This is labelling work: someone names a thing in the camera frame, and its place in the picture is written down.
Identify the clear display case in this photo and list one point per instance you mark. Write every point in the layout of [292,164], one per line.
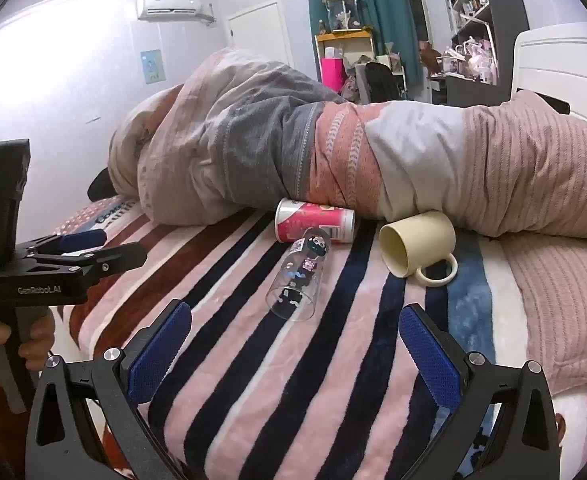
[341,12]

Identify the white headboard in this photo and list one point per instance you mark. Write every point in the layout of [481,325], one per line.
[558,65]

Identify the clear printed glass cup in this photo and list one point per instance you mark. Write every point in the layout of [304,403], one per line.
[298,275]

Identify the cream mug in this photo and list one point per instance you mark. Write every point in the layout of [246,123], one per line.
[423,240]

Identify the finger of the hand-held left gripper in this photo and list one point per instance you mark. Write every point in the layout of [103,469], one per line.
[118,257]
[81,240]

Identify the patchwork grey pink duvet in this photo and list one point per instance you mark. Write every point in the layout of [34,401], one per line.
[233,125]

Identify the white door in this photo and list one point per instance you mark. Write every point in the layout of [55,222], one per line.
[258,30]

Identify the blue wall poster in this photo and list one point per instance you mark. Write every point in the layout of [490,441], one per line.
[151,66]

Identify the black chair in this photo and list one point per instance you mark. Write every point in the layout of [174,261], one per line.
[378,82]

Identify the dark cluttered desk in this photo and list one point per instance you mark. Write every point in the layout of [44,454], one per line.
[468,91]

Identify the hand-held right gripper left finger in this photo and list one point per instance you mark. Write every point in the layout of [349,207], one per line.
[154,357]

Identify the striped fleece blanket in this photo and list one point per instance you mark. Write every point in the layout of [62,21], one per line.
[253,385]

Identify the pink ribbed blanket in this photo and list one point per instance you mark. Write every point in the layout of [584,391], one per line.
[538,170]

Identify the dark cloth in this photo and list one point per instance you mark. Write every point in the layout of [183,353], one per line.
[98,186]

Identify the white air conditioner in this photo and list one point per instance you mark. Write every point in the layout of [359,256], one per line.
[173,7]

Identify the yellow shelf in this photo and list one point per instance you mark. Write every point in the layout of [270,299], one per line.
[343,37]

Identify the dark bookshelf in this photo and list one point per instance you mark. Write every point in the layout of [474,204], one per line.
[511,5]

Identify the red drink can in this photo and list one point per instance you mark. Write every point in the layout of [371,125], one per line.
[313,222]

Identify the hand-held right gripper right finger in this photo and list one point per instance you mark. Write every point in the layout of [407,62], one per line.
[432,357]

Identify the pink bag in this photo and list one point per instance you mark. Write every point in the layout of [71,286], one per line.
[333,75]

